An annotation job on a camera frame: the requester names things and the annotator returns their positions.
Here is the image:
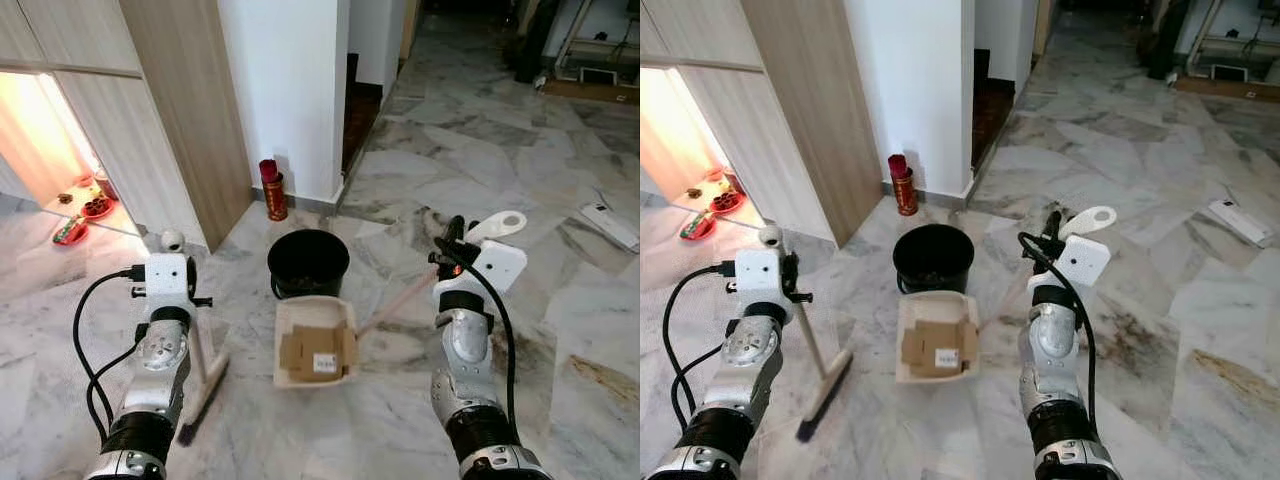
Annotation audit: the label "cream plastic dustpan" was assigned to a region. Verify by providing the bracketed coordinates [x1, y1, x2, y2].
[273, 210, 528, 389]
[895, 205, 1118, 384]

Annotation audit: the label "wooden broom dark bristles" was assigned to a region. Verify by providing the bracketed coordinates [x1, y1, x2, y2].
[757, 226, 854, 443]
[160, 230, 231, 446]

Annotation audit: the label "brown cardboard piece white label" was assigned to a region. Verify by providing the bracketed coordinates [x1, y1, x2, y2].
[280, 322, 359, 381]
[902, 318, 979, 379]

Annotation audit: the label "black plastic bucket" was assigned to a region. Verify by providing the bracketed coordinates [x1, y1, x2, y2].
[267, 229, 351, 299]
[892, 224, 976, 294]

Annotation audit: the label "red tin can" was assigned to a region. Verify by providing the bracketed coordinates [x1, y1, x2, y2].
[888, 153, 919, 217]
[259, 158, 289, 222]

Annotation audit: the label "white power strip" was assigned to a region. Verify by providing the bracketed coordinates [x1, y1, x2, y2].
[580, 203, 640, 251]
[1207, 198, 1274, 247]

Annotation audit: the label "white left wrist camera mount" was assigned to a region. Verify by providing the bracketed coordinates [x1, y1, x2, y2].
[145, 253, 198, 311]
[735, 248, 788, 306]

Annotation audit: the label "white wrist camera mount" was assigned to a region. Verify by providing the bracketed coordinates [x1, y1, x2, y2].
[1057, 235, 1112, 288]
[470, 240, 528, 293]
[735, 248, 788, 306]
[145, 253, 198, 311]

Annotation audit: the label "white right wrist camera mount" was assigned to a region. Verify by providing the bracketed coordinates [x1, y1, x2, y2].
[470, 240, 528, 293]
[1057, 235, 1112, 288]

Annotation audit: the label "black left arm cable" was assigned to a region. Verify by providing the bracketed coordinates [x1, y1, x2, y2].
[72, 266, 149, 441]
[662, 262, 739, 431]

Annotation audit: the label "light wood wall cabinet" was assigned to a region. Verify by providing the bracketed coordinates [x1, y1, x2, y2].
[640, 0, 886, 246]
[0, 0, 254, 251]

